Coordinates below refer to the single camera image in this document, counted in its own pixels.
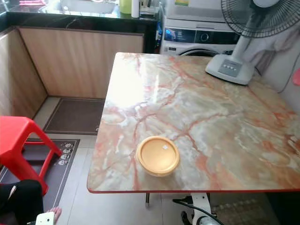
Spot orange lidded plastic bowl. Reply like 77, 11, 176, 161
136, 135, 180, 177

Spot orange marble folding table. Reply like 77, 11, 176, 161
87, 52, 300, 205

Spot person's leg black trousers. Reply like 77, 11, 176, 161
0, 180, 45, 225

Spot person's bare foot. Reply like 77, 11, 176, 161
49, 206, 63, 222

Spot dark mat with white icons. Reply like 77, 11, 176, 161
0, 138, 81, 212

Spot red plastic stool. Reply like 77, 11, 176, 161
0, 116, 63, 196

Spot brown door mat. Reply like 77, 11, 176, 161
43, 97, 106, 136

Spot white table fan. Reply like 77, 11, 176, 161
205, 0, 300, 86

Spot pink hanging cloth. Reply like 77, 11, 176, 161
292, 68, 300, 87

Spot white front-load washing machine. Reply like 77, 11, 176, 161
158, 0, 247, 57

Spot light wooden cabinet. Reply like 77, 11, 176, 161
0, 27, 145, 118

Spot grey cloth behind fan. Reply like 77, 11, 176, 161
253, 32, 300, 70

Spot slim white bottle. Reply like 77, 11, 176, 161
131, 0, 140, 18

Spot green plastic cup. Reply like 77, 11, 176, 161
120, 0, 133, 15

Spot steel kitchen sink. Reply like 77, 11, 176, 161
60, 0, 118, 14

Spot black stone countertop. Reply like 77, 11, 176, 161
0, 0, 163, 37

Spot red cloth on counter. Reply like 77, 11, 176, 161
19, 0, 48, 7

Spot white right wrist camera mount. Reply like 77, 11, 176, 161
191, 193, 213, 225

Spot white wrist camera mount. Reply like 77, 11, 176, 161
191, 193, 213, 225
35, 212, 56, 225

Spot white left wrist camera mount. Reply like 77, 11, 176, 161
35, 212, 56, 225

